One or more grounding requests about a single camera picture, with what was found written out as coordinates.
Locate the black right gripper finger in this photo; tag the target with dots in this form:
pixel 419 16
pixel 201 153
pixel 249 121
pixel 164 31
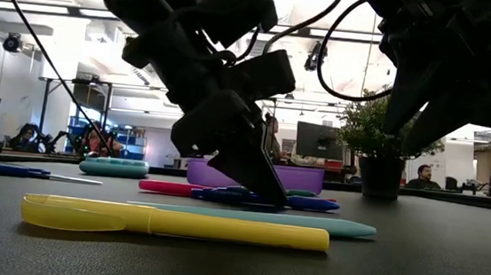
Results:
pixel 409 94
pixel 440 123

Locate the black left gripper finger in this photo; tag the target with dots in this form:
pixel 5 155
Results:
pixel 235 154

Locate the purple plastic pencil box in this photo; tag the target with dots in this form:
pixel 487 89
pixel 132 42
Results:
pixel 304 178

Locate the yellow highlighter pen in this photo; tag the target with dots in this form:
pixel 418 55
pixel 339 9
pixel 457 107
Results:
pixel 219 229

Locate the pink marker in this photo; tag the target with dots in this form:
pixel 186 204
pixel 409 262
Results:
pixel 165 187

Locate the blue marker with red tip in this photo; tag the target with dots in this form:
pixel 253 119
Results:
pixel 311 203

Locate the teal pen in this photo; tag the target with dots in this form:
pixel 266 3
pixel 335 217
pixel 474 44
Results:
pixel 344 228

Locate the small plant in black pot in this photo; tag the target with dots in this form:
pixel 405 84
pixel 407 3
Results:
pixel 380 178

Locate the black computer monitor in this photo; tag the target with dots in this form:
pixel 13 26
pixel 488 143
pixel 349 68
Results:
pixel 316 139

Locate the blue storage shelving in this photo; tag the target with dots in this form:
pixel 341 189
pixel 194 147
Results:
pixel 133 145

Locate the black ceiling spotlight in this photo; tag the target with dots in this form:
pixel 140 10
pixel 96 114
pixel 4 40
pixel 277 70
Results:
pixel 13 42
pixel 316 57

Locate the teal oval case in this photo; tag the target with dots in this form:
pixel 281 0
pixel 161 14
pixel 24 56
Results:
pixel 113 168

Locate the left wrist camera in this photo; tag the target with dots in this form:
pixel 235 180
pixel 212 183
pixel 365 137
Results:
pixel 260 76

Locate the black background rig frame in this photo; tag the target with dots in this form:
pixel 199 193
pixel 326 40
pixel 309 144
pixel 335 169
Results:
pixel 44 111

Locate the black overhead frame beam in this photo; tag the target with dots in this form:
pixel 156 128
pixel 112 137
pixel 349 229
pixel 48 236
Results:
pixel 38 8

